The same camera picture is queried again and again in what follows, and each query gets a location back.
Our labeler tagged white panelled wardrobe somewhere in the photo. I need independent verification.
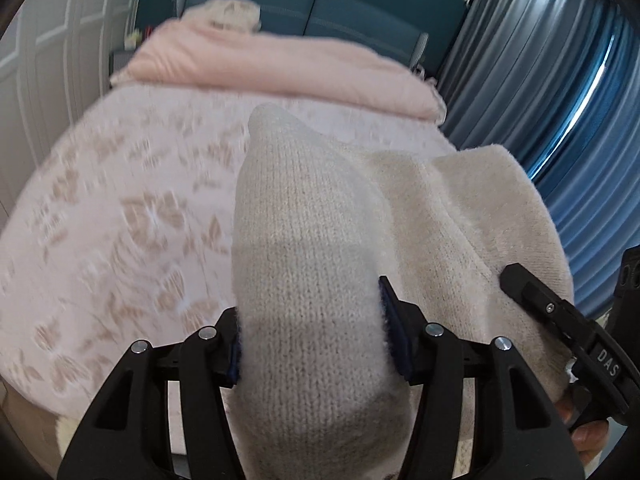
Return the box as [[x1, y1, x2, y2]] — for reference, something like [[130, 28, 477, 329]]
[[1, 0, 139, 219]]

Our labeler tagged blue grey curtain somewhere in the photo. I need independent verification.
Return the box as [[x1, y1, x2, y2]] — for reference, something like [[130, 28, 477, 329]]
[[439, 0, 639, 318]]

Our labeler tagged cream plush pillow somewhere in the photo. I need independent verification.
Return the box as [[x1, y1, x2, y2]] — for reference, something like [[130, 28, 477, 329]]
[[181, 0, 262, 34]]

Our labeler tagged grey bedside table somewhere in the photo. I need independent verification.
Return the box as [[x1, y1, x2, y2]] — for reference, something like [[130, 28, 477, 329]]
[[108, 28, 145, 76]]

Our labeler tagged pink butterfly bedspread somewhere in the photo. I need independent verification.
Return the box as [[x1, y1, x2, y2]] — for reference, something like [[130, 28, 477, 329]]
[[0, 81, 457, 461]]

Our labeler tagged beige knitted sweater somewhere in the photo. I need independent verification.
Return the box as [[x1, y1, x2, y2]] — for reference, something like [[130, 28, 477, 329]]
[[228, 104, 573, 479]]

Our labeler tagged person's right hand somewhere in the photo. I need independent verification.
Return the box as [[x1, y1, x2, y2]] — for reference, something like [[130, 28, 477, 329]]
[[554, 393, 612, 466]]

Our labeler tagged pink folded blanket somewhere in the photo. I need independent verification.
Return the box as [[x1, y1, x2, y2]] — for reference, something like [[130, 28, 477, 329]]
[[110, 20, 447, 126]]

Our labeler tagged blue upholstered headboard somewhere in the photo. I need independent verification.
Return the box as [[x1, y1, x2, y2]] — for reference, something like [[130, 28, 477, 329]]
[[172, 0, 428, 68]]

